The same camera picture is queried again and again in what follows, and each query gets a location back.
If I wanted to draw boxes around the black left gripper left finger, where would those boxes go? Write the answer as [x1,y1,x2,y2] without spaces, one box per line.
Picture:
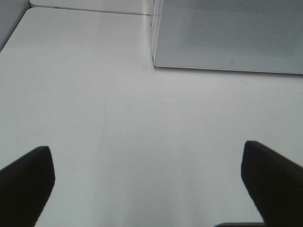
[0,146,55,227]

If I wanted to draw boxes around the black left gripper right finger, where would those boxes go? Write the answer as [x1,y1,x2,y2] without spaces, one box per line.
[241,141,303,227]

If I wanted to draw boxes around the white microwave door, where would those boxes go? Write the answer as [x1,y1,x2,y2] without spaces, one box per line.
[153,0,303,74]

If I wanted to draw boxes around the white microwave oven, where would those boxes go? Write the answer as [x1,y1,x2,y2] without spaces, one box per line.
[149,0,163,67]

